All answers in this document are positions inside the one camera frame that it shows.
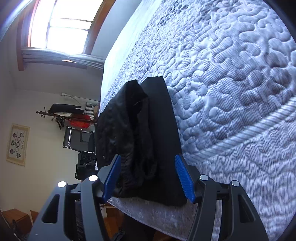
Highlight quilted light purple bedspread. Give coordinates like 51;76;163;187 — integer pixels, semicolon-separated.
101;1;295;240

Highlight wooden nightstand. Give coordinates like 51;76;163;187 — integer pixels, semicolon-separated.
2;208;32;235

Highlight black pants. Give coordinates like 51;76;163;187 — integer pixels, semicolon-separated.
95;76;187;207

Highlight black metal chair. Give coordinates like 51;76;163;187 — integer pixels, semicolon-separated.
63;126;95;153

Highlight framed wall picture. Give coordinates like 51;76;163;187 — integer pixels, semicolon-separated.
6;124;30;166

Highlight wooden framed window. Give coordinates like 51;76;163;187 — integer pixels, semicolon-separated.
16;1;115;71

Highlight coat rack with clothes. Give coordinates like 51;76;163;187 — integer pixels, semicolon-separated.
36;103;97;130

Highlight black bag on floor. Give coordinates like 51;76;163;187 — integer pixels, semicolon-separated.
75;152;98;181

